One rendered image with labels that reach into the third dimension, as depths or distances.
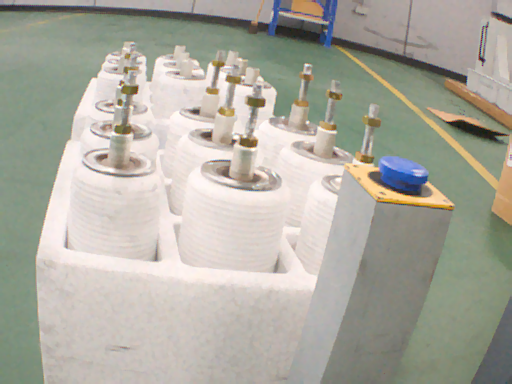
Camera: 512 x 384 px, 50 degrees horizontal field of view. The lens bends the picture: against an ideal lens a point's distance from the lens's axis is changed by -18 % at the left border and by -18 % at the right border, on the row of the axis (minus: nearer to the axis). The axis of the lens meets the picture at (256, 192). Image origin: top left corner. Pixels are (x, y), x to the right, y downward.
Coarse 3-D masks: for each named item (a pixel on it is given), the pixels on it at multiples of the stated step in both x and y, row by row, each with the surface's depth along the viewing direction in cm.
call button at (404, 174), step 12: (384, 156) 45; (396, 156) 46; (384, 168) 44; (396, 168) 43; (408, 168) 43; (420, 168) 44; (384, 180) 44; (396, 180) 43; (408, 180) 43; (420, 180) 43
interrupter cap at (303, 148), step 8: (296, 144) 75; (304, 144) 76; (312, 144) 77; (296, 152) 72; (304, 152) 72; (312, 152) 74; (336, 152) 76; (344, 152) 76; (320, 160) 71; (328, 160) 71; (336, 160) 72; (344, 160) 73; (352, 160) 73
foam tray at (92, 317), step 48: (48, 240) 55; (288, 240) 70; (48, 288) 52; (96, 288) 53; (144, 288) 54; (192, 288) 55; (240, 288) 56; (288, 288) 57; (48, 336) 54; (96, 336) 55; (144, 336) 56; (192, 336) 57; (240, 336) 58; (288, 336) 59
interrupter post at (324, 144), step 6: (318, 132) 73; (324, 132) 73; (330, 132) 73; (318, 138) 73; (324, 138) 73; (330, 138) 73; (318, 144) 73; (324, 144) 73; (330, 144) 73; (318, 150) 73; (324, 150) 73; (330, 150) 73; (324, 156) 73; (330, 156) 74
